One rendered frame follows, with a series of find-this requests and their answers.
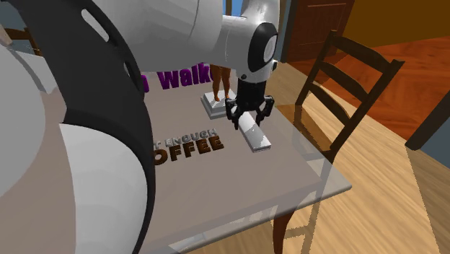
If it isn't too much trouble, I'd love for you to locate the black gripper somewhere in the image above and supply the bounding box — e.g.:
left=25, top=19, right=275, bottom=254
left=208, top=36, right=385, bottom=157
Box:
left=225, top=78, right=275, bottom=131

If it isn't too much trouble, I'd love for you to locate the white flat remote control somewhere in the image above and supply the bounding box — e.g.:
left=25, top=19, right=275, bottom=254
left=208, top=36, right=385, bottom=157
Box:
left=238, top=110, right=273, bottom=154

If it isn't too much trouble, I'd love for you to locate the orange figure on white base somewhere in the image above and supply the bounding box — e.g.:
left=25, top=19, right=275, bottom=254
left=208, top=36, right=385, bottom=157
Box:
left=200, top=63, right=241, bottom=120

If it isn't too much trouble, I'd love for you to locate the brown and grey letter decoration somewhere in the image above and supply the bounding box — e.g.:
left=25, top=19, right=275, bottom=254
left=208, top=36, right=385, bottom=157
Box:
left=152, top=128, right=226, bottom=167

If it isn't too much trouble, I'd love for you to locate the purple letter decoration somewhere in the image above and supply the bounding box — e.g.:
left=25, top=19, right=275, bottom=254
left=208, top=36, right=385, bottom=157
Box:
left=139, top=62, right=216, bottom=94

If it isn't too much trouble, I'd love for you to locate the grey table with brown legs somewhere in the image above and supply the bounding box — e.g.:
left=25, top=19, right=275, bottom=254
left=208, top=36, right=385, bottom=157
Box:
left=0, top=49, right=353, bottom=254

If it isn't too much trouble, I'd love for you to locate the brown wooden door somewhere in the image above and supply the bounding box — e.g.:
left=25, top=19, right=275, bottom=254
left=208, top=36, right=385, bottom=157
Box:
left=280, top=0, right=357, bottom=64

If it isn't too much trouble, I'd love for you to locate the dark brown ladder-back chair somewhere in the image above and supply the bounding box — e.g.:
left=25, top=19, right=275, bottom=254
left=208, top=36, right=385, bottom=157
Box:
left=294, top=29, right=406, bottom=163

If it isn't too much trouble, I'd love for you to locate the brown wooden chair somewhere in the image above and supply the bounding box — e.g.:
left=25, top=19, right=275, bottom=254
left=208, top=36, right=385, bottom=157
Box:
left=2, top=27, right=44, bottom=57

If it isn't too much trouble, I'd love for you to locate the window with brown frame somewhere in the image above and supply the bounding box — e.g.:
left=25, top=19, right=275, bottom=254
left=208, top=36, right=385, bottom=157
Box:
left=224, top=0, right=247, bottom=17

